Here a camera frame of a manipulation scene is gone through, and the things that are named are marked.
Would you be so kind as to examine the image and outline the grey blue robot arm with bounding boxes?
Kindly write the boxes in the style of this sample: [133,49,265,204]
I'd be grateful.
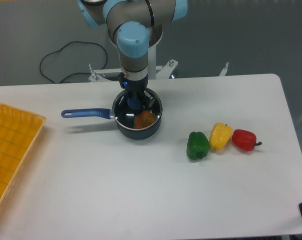
[77,0,188,110]

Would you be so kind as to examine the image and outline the black floor cable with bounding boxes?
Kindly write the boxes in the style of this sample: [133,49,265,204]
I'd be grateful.
[39,41,108,84]

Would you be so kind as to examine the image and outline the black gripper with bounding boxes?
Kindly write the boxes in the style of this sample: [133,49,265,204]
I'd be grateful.
[118,72,155,110]

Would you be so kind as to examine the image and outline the white base frame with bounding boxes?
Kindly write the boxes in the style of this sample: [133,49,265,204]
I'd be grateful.
[88,59,229,83]

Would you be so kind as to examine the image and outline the green bell pepper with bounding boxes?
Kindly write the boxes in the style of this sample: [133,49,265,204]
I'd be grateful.
[186,131,209,161]

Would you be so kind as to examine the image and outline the dark blue saucepan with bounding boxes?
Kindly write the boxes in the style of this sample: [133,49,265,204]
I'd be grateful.
[61,87,164,140]

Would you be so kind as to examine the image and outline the orange bell pepper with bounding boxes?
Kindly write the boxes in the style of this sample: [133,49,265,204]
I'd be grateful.
[133,110,157,130]

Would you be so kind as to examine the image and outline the glass pot lid blue knob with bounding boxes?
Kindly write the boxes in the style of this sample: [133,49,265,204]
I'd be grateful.
[112,88,163,132]

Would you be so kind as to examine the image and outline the yellow bell pepper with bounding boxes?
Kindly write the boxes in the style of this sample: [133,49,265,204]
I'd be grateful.
[209,122,233,152]

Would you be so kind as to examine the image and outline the red bell pepper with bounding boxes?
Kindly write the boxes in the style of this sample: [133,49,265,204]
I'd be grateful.
[231,129,262,152]

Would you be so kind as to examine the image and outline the yellow woven basket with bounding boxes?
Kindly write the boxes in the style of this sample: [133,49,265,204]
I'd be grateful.
[0,102,46,206]

